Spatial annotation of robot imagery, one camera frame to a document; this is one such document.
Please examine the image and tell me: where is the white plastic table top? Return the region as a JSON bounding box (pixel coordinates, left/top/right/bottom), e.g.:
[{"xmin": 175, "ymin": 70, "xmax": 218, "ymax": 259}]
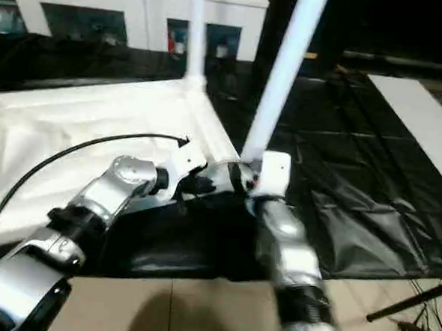
[{"xmin": 0, "ymin": 66, "xmax": 249, "ymax": 267}]

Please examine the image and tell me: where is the black work mat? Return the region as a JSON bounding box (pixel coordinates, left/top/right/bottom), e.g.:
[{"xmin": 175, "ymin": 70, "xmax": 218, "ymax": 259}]
[{"xmin": 0, "ymin": 31, "xmax": 442, "ymax": 296}]

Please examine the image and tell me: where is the white low cabinet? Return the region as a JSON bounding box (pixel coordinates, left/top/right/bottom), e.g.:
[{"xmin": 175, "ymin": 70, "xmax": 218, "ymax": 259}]
[{"xmin": 3, "ymin": 0, "xmax": 271, "ymax": 62}]

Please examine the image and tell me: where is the white flat board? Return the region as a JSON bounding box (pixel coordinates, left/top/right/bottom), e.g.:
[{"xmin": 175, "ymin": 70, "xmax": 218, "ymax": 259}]
[{"xmin": 360, "ymin": 74, "xmax": 442, "ymax": 196}]

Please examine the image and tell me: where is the black folding stand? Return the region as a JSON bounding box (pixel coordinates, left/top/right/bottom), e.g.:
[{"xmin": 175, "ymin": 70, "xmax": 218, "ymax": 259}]
[{"xmin": 366, "ymin": 273, "xmax": 442, "ymax": 327}]

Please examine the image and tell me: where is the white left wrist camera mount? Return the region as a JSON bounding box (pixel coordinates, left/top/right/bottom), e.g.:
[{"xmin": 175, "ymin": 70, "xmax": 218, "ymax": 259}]
[{"xmin": 153, "ymin": 139, "xmax": 210, "ymax": 207}]

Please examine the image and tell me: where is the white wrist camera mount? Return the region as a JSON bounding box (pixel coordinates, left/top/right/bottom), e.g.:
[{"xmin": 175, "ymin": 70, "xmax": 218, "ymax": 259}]
[
  {"xmin": 244, "ymin": 149, "xmax": 292, "ymax": 219},
  {"xmin": 153, "ymin": 139, "xmax": 210, "ymax": 207}
]

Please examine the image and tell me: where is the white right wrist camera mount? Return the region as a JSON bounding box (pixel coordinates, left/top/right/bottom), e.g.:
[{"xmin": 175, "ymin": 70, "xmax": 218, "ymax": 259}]
[{"xmin": 244, "ymin": 149, "xmax": 292, "ymax": 219}]

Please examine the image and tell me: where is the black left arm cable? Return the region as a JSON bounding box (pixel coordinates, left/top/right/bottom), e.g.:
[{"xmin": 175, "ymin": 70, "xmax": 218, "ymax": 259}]
[{"xmin": 0, "ymin": 124, "xmax": 191, "ymax": 265}]

